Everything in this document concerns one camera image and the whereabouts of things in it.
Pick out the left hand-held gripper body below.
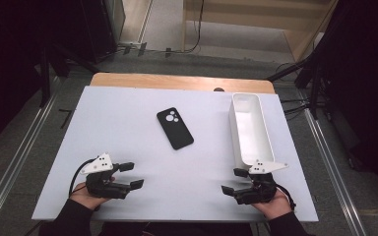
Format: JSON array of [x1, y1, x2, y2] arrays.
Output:
[[80, 152, 132, 201]]

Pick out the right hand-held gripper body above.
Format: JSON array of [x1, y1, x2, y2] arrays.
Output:
[[232, 159, 289, 206]]

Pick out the white plastic storage box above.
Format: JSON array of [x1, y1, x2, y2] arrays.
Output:
[[228, 92, 276, 171]]

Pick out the person's left hand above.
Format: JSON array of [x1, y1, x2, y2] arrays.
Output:
[[69, 176, 116, 211]]

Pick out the person's right hand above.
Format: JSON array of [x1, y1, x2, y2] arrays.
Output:
[[251, 188, 293, 221]]

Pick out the white table board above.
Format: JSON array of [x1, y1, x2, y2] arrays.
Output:
[[31, 86, 319, 223]]

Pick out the person's lap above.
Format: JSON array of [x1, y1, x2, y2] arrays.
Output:
[[97, 221, 254, 236]]

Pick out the wooden table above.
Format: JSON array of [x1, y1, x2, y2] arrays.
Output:
[[89, 72, 276, 95]]

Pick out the black metal stand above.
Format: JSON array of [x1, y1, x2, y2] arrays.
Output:
[[38, 38, 101, 109], [265, 48, 330, 121]]

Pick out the black cabinet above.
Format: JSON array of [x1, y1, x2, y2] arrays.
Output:
[[80, 0, 126, 64]]

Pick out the black curtain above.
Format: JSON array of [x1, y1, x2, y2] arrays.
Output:
[[308, 0, 378, 198], [0, 0, 92, 155]]

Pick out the wooden platform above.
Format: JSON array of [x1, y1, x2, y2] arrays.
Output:
[[181, 0, 340, 63]]

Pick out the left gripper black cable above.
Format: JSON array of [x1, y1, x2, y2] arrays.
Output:
[[68, 157, 97, 198]]

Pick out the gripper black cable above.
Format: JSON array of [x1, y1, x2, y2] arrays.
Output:
[[68, 157, 97, 198], [275, 183, 297, 211]]

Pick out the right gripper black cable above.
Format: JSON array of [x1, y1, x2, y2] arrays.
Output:
[[275, 183, 297, 211]]

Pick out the metal floor rail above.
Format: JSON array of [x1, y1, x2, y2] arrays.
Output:
[[303, 107, 369, 236], [0, 77, 62, 236]]

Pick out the black floor cables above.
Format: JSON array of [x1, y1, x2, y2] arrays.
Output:
[[275, 61, 310, 116]]

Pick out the black hanging cable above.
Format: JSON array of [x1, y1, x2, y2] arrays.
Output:
[[176, 0, 206, 55]]

